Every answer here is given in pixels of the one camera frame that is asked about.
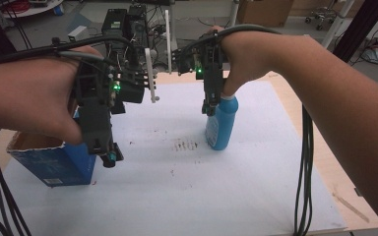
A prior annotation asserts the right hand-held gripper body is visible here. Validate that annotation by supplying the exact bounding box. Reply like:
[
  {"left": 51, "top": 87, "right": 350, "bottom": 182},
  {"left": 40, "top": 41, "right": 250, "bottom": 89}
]
[{"left": 171, "top": 30, "right": 226, "bottom": 100}]

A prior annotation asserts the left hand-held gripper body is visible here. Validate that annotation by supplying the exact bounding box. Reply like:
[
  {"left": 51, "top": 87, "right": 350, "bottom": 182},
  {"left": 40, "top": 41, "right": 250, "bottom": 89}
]
[{"left": 73, "top": 47, "right": 160, "bottom": 155}]

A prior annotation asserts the blue plastic bottle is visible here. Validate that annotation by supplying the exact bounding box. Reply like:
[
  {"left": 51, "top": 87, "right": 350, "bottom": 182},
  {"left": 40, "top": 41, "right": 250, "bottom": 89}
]
[{"left": 204, "top": 93, "right": 240, "bottom": 151}]

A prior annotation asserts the blue cardboard box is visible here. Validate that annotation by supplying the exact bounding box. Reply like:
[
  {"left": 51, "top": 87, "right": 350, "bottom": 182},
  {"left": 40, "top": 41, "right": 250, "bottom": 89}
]
[{"left": 6, "top": 109, "right": 98, "bottom": 188}]

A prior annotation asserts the person's right hand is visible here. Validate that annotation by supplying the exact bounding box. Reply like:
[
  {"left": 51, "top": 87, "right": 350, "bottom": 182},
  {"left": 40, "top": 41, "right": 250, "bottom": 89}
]
[{"left": 209, "top": 26, "right": 297, "bottom": 98}]

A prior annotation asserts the person's left hand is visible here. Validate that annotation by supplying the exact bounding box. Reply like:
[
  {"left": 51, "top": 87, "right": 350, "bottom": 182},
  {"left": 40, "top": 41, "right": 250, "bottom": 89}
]
[{"left": 0, "top": 45, "right": 104, "bottom": 147}]

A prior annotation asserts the small white box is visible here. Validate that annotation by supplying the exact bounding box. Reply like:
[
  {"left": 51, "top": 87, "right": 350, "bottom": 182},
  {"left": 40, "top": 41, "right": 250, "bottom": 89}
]
[{"left": 66, "top": 25, "right": 90, "bottom": 42}]

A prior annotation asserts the brown cardboard box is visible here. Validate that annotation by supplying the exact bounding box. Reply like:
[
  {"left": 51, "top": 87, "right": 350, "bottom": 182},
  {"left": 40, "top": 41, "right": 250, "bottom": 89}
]
[{"left": 235, "top": 0, "right": 295, "bottom": 29}]

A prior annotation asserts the black computer tower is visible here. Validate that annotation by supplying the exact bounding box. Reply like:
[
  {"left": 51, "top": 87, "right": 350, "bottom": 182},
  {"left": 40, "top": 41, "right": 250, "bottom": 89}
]
[
  {"left": 126, "top": 3, "right": 150, "bottom": 51},
  {"left": 100, "top": 8, "right": 129, "bottom": 57}
]

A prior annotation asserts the white table mat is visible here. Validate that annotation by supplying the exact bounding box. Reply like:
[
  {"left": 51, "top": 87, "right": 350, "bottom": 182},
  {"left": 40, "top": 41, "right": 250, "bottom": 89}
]
[{"left": 0, "top": 80, "right": 347, "bottom": 236}]

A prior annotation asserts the white round table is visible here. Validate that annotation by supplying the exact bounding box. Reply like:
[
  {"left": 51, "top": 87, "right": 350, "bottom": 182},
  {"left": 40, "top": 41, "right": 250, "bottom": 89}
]
[{"left": 0, "top": 0, "right": 65, "bottom": 19}]

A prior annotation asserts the office chair base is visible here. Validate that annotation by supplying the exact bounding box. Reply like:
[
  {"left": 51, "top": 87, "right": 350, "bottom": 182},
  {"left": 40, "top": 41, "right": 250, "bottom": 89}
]
[{"left": 304, "top": 5, "right": 338, "bottom": 32}]

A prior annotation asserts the white slanted table leg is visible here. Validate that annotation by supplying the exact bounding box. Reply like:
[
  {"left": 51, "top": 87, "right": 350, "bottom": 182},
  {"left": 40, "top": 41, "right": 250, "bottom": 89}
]
[{"left": 320, "top": 0, "right": 356, "bottom": 49}]

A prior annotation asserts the grey cable of left gripper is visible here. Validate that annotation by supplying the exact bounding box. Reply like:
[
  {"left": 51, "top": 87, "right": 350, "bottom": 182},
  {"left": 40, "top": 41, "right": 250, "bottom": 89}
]
[{"left": 58, "top": 50, "right": 114, "bottom": 65}]

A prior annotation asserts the grey cable of gripper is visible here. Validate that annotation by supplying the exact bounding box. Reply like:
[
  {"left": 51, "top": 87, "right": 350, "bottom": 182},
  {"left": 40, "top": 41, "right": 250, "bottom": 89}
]
[
  {"left": 180, "top": 24, "right": 283, "bottom": 55},
  {"left": 58, "top": 50, "right": 114, "bottom": 65}
]

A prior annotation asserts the grey cable of right gripper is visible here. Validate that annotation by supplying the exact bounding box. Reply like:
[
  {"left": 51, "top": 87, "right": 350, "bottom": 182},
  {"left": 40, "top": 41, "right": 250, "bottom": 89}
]
[{"left": 180, "top": 24, "right": 283, "bottom": 55}]

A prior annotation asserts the white upright post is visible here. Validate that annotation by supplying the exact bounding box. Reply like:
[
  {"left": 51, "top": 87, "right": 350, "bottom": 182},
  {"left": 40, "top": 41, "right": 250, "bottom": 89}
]
[{"left": 163, "top": 9, "right": 174, "bottom": 75}]

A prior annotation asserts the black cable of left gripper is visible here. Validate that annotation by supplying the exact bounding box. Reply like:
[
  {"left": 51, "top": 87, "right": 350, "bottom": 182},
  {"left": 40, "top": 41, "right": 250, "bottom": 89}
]
[{"left": 0, "top": 34, "right": 139, "bottom": 69}]

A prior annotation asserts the red cable coil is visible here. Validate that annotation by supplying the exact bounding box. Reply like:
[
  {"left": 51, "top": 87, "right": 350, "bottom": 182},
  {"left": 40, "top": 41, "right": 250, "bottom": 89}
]
[{"left": 1, "top": 0, "right": 32, "bottom": 15}]

